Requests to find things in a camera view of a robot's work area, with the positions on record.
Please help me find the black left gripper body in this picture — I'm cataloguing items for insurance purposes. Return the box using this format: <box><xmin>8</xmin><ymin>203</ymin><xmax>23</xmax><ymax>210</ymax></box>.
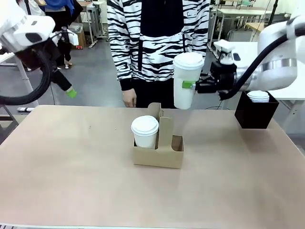
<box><xmin>47</xmin><ymin>63</ymin><xmax>66</xmax><ymax>84</ymax></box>

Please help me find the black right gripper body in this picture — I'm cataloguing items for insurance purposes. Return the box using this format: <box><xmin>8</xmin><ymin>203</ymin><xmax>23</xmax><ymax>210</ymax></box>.
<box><xmin>209</xmin><ymin>61</ymin><xmax>237</xmax><ymax>94</ymax></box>

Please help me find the tall white paper cup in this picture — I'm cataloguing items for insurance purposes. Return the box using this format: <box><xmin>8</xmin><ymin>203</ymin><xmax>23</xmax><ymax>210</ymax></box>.
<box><xmin>173</xmin><ymin>66</ymin><xmax>203</xmax><ymax>110</ymax></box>

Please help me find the white plastic cup lid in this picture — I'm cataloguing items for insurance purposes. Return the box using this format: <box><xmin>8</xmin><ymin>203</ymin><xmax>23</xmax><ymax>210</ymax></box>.
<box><xmin>173</xmin><ymin>52</ymin><xmax>205</xmax><ymax>71</ymax></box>
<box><xmin>131</xmin><ymin>115</ymin><xmax>160</xmax><ymax>134</ymax></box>

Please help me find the brown cardboard cup carrier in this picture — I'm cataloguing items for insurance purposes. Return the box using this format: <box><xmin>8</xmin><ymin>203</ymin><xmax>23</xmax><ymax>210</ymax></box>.
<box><xmin>132</xmin><ymin>102</ymin><xmax>185</xmax><ymax>170</ymax></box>

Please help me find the zebra sleeved right forearm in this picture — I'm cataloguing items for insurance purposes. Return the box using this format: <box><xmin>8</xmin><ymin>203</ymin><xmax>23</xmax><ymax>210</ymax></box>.
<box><xmin>107</xmin><ymin>0</ymin><xmax>135</xmax><ymax>92</ymax></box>

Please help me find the zebra sleeved left forearm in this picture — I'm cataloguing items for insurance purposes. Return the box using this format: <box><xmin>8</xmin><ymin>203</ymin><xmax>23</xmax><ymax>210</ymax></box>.
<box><xmin>182</xmin><ymin>0</ymin><xmax>211</xmax><ymax>65</ymax></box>

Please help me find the stack of white cup lids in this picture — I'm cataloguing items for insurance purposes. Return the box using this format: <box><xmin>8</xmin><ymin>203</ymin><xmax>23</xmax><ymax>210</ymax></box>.
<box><xmin>247</xmin><ymin>90</ymin><xmax>270</xmax><ymax>104</ymax></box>

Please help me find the short white paper cup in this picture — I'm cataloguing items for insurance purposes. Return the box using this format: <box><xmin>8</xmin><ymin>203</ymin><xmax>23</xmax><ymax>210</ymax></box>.
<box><xmin>133</xmin><ymin>130</ymin><xmax>158</xmax><ymax>150</ymax></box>

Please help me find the person's right hand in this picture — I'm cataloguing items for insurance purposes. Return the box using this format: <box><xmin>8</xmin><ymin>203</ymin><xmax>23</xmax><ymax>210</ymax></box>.
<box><xmin>122</xmin><ymin>88</ymin><xmax>137</xmax><ymax>108</ymax></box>

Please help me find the bystander in black trousers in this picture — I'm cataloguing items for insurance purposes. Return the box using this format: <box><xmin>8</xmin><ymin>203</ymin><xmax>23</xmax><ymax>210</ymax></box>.
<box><xmin>44</xmin><ymin>0</ymin><xmax>84</xmax><ymax>69</ymax></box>

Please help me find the large white work table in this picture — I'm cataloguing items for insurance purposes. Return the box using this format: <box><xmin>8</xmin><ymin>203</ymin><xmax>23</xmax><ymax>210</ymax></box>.
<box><xmin>212</xmin><ymin>41</ymin><xmax>305</xmax><ymax>113</ymax></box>

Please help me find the brown cardboard box background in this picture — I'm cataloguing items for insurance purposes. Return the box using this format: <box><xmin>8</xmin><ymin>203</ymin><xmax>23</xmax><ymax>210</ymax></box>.
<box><xmin>71</xmin><ymin>22</ymin><xmax>87</xmax><ymax>50</ymax></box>

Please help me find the black square lid box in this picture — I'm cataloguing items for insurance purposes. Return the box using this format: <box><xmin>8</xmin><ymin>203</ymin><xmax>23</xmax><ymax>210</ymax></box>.
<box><xmin>234</xmin><ymin>91</ymin><xmax>280</xmax><ymax>130</ymax></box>

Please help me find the person in zebra striped sweater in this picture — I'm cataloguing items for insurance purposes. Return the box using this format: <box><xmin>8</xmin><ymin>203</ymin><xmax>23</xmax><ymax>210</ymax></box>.
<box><xmin>107</xmin><ymin>0</ymin><xmax>211</xmax><ymax>109</ymax></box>

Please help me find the wooden top background table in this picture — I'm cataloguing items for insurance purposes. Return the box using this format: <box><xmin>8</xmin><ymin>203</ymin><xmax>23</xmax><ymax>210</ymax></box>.
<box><xmin>244</xmin><ymin>22</ymin><xmax>265</xmax><ymax>33</ymax></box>

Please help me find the grey framed background desk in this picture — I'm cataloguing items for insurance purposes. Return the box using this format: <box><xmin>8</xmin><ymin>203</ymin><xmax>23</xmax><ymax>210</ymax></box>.
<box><xmin>209</xmin><ymin>0</ymin><xmax>273</xmax><ymax>43</ymax></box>

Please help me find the bystander in white top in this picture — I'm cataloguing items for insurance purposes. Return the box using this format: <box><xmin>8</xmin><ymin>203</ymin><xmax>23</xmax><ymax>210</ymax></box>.
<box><xmin>28</xmin><ymin>0</ymin><xmax>47</xmax><ymax>17</ymax></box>

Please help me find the black stand pole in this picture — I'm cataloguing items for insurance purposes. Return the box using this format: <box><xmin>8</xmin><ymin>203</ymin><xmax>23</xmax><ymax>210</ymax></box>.
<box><xmin>268</xmin><ymin>0</ymin><xmax>280</xmax><ymax>25</ymax></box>

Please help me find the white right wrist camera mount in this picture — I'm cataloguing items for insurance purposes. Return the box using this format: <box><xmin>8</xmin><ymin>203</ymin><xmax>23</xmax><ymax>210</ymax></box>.
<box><xmin>213</xmin><ymin>40</ymin><xmax>242</xmax><ymax>66</ymax></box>

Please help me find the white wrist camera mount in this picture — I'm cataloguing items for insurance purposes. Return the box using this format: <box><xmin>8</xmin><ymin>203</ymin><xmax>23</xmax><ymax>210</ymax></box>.
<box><xmin>61</xmin><ymin>26</ymin><xmax>80</xmax><ymax>46</ymax></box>
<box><xmin>213</xmin><ymin>40</ymin><xmax>242</xmax><ymax>66</ymax></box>

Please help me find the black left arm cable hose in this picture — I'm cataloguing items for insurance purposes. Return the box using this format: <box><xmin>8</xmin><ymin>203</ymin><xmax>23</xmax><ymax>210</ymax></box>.
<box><xmin>0</xmin><ymin>46</ymin><xmax>52</xmax><ymax>106</ymax></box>

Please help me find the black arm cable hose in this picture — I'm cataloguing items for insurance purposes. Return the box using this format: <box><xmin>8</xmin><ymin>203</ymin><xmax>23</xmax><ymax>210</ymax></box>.
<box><xmin>0</xmin><ymin>46</ymin><xmax>52</xmax><ymax>106</ymax></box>
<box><xmin>218</xmin><ymin>21</ymin><xmax>305</xmax><ymax>101</ymax></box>

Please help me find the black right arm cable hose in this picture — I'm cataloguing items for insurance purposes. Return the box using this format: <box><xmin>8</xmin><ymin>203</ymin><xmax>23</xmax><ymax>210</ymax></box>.
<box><xmin>218</xmin><ymin>21</ymin><xmax>305</xmax><ymax>101</ymax></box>

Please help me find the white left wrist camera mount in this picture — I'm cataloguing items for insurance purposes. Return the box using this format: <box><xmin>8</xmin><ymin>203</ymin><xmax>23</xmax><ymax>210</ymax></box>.
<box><xmin>61</xmin><ymin>26</ymin><xmax>80</xmax><ymax>46</ymax></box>

